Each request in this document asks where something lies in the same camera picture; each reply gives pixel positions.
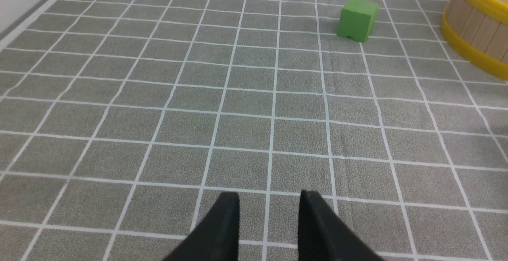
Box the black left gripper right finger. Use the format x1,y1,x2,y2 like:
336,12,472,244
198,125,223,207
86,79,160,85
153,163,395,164
298,190,382,261

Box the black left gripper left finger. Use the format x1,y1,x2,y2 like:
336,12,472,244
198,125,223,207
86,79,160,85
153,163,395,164
163,192,240,261

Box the grey checkered tablecloth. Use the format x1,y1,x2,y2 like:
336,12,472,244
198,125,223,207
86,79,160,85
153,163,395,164
0,0,508,261

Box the green cube block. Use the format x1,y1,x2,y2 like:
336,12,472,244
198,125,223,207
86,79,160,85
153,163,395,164
336,0,379,43

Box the bamboo steamer basket yellow rims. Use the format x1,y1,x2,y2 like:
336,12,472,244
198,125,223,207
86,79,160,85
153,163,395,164
441,0,508,81

